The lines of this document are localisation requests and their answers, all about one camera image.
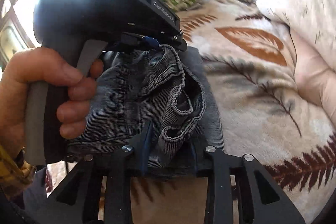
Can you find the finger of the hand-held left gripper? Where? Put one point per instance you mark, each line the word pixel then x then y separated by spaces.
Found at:
pixel 151 42

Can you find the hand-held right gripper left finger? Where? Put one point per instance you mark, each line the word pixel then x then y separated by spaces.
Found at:
pixel 145 150

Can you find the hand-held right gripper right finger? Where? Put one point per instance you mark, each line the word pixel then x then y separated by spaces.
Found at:
pixel 194 161

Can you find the person's left hand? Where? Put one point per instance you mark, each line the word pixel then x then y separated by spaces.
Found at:
pixel 26 69

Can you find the leaf patterned fleece blanket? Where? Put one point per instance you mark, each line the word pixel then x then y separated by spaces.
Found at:
pixel 262 108

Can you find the wooden framed glass window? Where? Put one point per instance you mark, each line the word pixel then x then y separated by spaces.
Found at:
pixel 13 22

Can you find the person's dark clothing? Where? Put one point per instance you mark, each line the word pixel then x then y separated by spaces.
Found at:
pixel 39 184

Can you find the pink cloth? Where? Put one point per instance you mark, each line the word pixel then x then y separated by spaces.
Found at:
pixel 315 77

